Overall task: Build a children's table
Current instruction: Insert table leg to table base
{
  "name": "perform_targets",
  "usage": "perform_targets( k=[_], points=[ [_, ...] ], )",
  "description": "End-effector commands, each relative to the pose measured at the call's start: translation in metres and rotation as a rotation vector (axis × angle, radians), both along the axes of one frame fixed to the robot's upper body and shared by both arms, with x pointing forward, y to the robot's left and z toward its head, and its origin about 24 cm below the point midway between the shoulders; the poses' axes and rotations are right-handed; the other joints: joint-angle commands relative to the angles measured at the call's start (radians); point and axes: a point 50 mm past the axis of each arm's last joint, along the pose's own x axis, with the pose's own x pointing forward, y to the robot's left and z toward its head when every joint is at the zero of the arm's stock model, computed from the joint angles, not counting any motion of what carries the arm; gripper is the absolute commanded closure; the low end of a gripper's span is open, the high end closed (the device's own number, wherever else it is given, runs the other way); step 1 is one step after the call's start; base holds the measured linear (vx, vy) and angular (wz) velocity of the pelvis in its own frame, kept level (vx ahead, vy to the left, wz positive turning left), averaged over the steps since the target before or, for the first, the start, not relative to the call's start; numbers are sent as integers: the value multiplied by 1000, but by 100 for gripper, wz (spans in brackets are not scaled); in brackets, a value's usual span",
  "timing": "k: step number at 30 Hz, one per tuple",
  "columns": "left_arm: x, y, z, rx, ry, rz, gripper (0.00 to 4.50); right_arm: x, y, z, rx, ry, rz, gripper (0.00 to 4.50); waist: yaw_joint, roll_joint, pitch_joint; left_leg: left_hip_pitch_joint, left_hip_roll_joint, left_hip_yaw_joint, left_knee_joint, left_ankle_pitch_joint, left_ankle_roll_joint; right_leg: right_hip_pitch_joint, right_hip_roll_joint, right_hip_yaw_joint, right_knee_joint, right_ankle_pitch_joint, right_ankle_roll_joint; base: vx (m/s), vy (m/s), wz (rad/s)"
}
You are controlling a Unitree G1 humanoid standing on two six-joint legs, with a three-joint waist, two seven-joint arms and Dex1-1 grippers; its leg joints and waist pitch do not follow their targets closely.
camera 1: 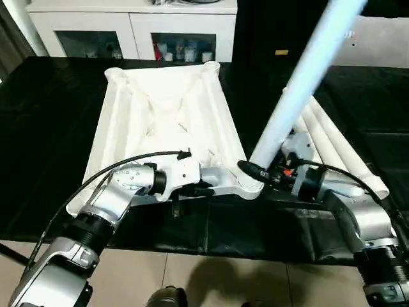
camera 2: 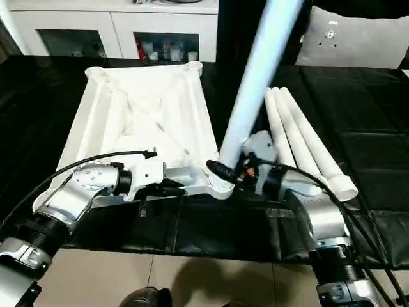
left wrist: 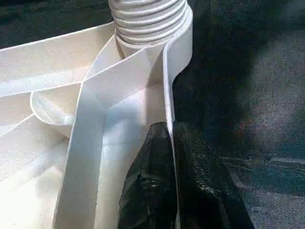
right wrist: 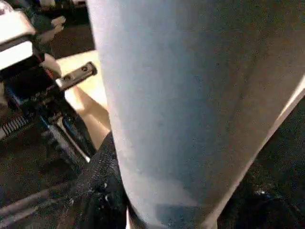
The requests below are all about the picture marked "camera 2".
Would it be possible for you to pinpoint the grey cushion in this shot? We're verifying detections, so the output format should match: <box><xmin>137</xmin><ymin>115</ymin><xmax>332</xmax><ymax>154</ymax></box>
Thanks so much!
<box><xmin>297</xmin><ymin>6</ymin><xmax>409</xmax><ymax>70</ymax></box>

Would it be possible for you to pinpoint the white plastic table top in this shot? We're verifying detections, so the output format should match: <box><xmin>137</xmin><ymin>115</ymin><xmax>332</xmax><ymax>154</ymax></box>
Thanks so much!
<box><xmin>32</xmin><ymin>60</ymin><xmax>235</xmax><ymax>210</ymax></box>

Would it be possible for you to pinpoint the dark left robot foot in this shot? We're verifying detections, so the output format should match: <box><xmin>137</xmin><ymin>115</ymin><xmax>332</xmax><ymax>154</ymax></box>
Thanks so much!
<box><xmin>118</xmin><ymin>286</ymin><xmax>171</xmax><ymax>307</ymax></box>

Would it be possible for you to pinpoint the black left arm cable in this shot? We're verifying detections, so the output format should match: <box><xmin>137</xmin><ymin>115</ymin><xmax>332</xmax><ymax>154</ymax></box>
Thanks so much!
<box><xmin>0</xmin><ymin>150</ymin><xmax>158</xmax><ymax>232</ymax></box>

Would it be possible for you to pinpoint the white cabinet with glass doors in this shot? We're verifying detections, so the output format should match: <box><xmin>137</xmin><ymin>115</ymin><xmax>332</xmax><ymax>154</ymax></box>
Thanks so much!
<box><xmin>0</xmin><ymin>0</ymin><xmax>220</xmax><ymax>63</ymax></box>

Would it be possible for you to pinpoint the white plastic table leg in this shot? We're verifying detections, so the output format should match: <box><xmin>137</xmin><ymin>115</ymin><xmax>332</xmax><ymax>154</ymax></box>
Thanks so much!
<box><xmin>264</xmin><ymin>88</ymin><xmax>301</xmax><ymax>168</ymax></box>
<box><xmin>273</xmin><ymin>87</ymin><xmax>333</xmax><ymax>187</ymax></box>
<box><xmin>217</xmin><ymin>0</ymin><xmax>305</xmax><ymax>187</ymax></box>
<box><xmin>280</xmin><ymin>86</ymin><xmax>359</xmax><ymax>201</ymax></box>

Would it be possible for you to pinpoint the black work mat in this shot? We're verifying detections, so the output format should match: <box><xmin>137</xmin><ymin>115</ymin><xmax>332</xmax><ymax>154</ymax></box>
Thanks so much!
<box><xmin>0</xmin><ymin>56</ymin><xmax>409</xmax><ymax>269</ymax></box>

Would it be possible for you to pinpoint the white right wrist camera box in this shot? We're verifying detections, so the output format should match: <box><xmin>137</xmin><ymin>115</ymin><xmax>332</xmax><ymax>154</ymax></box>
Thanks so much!
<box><xmin>242</xmin><ymin>130</ymin><xmax>276</xmax><ymax>169</ymax></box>

